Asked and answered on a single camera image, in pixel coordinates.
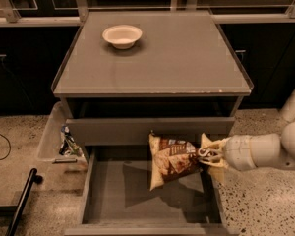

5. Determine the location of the black metal bar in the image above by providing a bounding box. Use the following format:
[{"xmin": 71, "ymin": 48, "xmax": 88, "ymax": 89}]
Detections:
[{"xmin": 5, "ymin": 168, "xmax": 43, "ymax": 236}]

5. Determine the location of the white paper bowl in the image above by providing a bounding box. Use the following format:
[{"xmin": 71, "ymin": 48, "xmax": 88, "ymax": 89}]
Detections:
[{"xmin": 102, "ymin": 25, "xmax": 143, "ymax": 50}]

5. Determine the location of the brown sea salt chip bag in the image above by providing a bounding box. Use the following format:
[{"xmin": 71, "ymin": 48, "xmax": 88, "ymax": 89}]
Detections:
[{"xmin": 149, "ymin": 134, "xmax": 203, "ymax": 190}]

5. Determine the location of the clear plastic bin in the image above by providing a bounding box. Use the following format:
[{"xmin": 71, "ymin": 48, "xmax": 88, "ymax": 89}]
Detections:
[{"xmin": 37, "ymin": 102, "xmax": 85, "ymax": 163}]

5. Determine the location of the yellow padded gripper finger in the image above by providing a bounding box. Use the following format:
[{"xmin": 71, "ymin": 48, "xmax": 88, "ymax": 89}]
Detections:
[
  {"xmin": 201, "ymin": 133, "xmax": 228, "ymax": 151},
  {"xmin": 208, "ymin": 164, "xmax": 228, "ymax": 183}
]

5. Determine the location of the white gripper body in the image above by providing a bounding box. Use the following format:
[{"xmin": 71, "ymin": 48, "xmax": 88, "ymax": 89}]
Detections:
[{"xmin": 198, "ymin": 136, "xmax": 256, "ymax": 171}]

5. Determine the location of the metal window rail frame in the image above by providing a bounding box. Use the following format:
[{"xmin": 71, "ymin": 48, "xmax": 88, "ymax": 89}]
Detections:
[{"xmin": 0, "ymin": 0, "xmax": 295, "ymax": 27}]

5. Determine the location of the grey top drawer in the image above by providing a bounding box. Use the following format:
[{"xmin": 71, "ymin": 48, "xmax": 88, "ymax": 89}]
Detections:
[{"xmin": 66, "ymin": 117, "xmax": 235, "ymax": 146}]

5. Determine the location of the black floor cable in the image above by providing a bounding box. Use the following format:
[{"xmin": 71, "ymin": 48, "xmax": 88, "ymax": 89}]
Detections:
[{"xmin": 0, "ymin": 129, "xmax": 12, "ymax": 161}]

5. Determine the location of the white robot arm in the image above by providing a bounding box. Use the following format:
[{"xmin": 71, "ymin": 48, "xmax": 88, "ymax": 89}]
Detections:
[{"xmin": 198, "ymin": 89, "xmax": 295, "ymax": 183}]

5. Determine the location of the crumpled snack packet in bin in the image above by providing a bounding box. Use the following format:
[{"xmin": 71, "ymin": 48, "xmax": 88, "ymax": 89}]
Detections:
[{"xmin": 59, "ymin": 125, "xmax": 83, "ymax": 157}]

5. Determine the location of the open grey middle drawer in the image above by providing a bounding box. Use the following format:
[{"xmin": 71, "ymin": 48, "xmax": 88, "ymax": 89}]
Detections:
[{"xmin": 65, "ymin": 147, "xmax": 239, "ymax": 236}]

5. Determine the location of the grey drawer cabinet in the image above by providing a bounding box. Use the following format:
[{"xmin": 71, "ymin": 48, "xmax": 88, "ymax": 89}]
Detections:
[{"xmin": 50, "ymin": 10, "xmax": 255, "ymax": 236}]

